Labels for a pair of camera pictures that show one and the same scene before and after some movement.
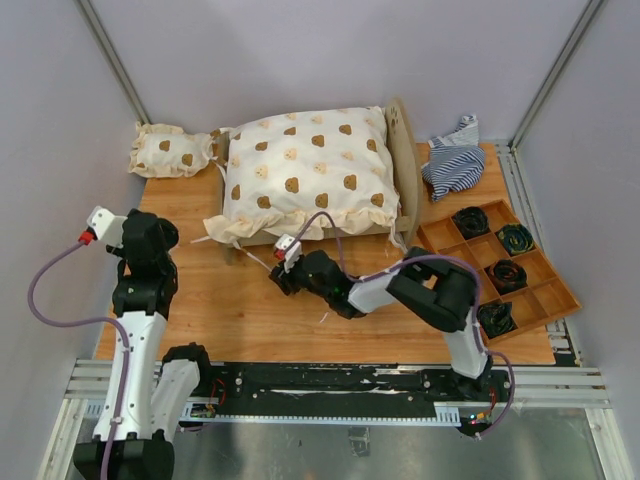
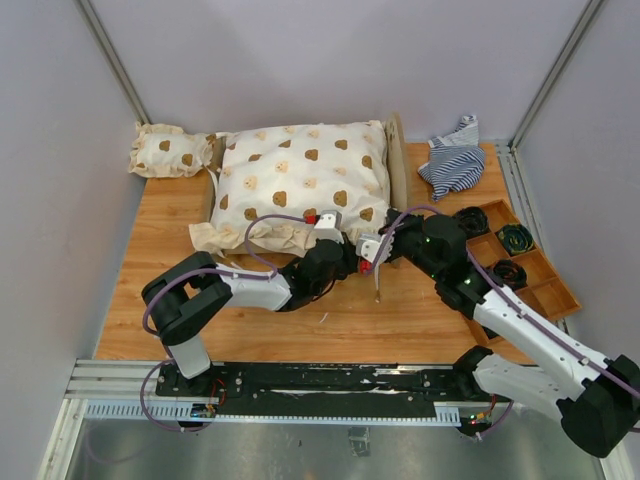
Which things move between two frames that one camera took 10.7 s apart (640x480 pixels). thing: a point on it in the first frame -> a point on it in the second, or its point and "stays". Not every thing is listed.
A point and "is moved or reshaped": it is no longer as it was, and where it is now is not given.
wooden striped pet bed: (410, 184) -> (399, 183)
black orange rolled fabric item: (508, 275) stays
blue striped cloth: (456, 160) stays
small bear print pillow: (162, 151) stays
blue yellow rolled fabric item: (516, 238) stays
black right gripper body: (297, 278) -> (407, 239)
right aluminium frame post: (587, 18) stays
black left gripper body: (169, 231) -> (346, 265)
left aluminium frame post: (96, 23) stays
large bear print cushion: (283, 168) is moved or reshaped
